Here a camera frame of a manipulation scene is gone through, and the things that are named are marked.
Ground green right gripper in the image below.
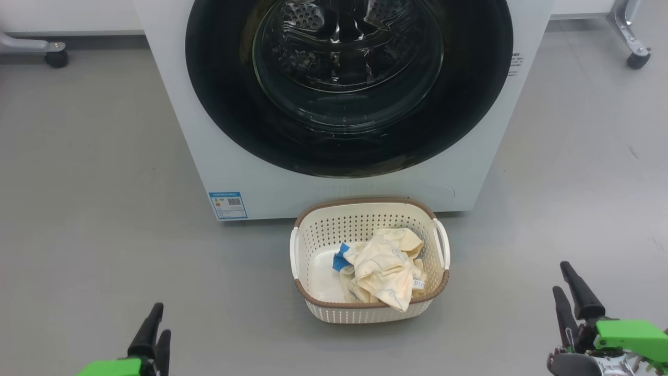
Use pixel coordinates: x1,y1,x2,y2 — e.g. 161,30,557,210
552,261,668,363

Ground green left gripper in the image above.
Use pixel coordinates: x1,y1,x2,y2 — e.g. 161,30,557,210
77,302,172,376

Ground cream and blue clothes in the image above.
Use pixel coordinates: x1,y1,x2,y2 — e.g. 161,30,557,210
339,228,427,313

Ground grey washing machine door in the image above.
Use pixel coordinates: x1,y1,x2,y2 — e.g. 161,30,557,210
185,0,515,178

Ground white front-load washing machine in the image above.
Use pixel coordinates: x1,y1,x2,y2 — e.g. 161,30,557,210
133,0,554,222

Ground blue energy label sticker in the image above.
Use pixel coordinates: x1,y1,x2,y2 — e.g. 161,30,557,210
209,192,248,220

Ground cream perforated laundry basket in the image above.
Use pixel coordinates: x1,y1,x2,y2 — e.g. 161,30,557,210
290,197,450,324

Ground right caster wheel leg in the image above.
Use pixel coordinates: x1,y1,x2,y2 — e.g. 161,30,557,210
605,0,652,70

